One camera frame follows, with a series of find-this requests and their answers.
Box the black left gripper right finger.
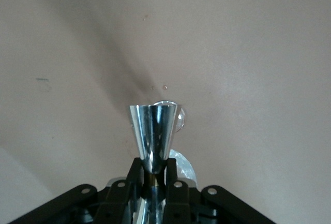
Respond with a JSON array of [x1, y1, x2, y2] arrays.
[[163, 157, 192, 224]]

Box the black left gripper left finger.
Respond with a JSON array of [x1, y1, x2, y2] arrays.
[[95, 156, 145, 224]]

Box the steel double jigger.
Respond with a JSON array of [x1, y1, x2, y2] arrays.
[[128, 103, 179, 224]]

